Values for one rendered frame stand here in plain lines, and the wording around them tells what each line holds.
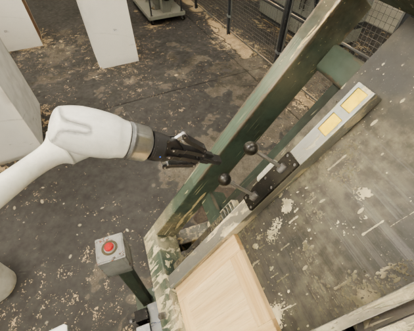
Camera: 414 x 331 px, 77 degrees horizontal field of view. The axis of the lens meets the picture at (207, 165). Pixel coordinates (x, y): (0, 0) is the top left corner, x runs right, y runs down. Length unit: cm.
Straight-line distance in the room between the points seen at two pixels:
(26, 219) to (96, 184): 62
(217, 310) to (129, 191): 177
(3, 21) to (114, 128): 486
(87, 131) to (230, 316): 68
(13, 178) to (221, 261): 62
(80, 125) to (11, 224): 228
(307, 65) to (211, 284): 75
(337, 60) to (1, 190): 86
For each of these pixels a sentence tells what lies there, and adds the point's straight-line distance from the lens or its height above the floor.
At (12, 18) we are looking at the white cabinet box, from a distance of 536.
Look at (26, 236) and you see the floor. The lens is 267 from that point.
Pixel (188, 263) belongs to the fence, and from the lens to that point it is 104.
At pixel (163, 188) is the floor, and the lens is 249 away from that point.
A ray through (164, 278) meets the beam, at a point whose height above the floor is 90.
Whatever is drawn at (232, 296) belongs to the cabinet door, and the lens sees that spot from 90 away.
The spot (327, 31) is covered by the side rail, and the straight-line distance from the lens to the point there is 83.
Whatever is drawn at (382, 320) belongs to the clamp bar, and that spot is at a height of 146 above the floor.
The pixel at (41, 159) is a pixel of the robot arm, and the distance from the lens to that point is 73.
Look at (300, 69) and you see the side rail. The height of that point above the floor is 162.
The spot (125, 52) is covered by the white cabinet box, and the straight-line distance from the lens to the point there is 433.
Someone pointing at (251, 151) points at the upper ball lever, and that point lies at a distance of 66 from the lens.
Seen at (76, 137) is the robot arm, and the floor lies 166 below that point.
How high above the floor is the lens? 201
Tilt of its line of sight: 50 degrees down
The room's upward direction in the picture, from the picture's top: straight up
